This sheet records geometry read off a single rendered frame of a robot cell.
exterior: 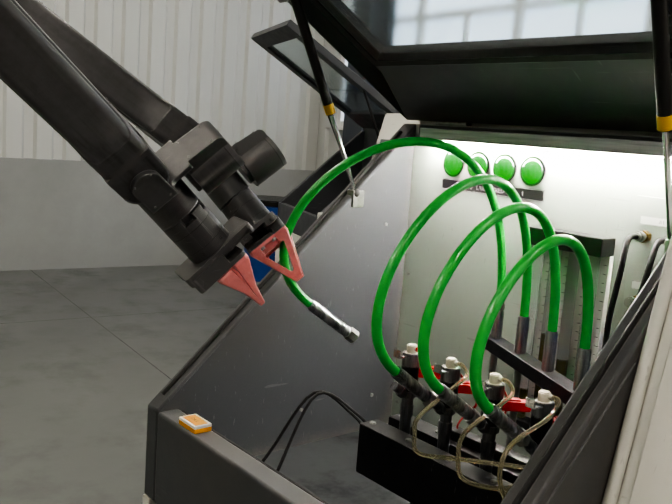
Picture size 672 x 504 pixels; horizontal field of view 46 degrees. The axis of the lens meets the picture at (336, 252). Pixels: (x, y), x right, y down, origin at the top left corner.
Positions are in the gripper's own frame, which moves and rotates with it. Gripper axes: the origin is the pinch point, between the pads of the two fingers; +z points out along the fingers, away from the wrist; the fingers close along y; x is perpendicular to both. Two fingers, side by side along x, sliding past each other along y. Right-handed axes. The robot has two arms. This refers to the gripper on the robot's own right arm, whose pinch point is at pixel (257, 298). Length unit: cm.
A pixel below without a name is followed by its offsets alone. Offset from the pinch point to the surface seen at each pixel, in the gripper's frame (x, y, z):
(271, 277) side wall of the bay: 38.2, 7.8, 14.4
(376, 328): -4.7, 8.3, 12.6
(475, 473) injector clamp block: -9.3, 4.9, 36.6
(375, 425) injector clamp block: 9.7, 1.1, 32.7
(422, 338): -12.2, 10.4, 13.9
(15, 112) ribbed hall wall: 652, 12, -20
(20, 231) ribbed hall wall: 652, -57, 58
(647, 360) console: -27.0, 26.0, 28.7
